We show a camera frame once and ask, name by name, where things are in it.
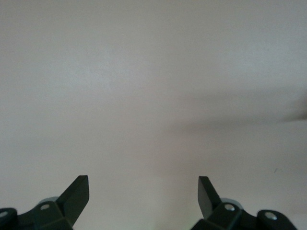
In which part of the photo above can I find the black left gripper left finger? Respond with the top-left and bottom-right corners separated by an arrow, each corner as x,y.
0,175 -> 91,230

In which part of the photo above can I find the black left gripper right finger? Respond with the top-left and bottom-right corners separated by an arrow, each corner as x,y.
191,176 -> 298,230

